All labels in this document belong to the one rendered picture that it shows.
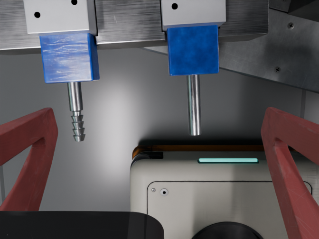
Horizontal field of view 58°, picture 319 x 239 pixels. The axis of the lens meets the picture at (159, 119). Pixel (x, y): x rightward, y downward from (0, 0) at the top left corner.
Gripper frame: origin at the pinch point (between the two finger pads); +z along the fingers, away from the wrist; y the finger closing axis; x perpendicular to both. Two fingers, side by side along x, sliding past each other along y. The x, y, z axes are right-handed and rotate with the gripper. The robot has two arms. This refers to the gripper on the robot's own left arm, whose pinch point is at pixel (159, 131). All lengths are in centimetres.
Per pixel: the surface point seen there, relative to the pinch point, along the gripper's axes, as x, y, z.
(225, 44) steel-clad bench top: 3.9, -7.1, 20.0
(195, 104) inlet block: 6.4, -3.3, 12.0
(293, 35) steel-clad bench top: 3.1, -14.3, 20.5
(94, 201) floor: 89, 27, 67
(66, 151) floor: 70, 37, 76
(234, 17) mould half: -0.1, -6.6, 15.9
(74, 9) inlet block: -1.4, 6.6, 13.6
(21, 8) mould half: -0.8, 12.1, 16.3
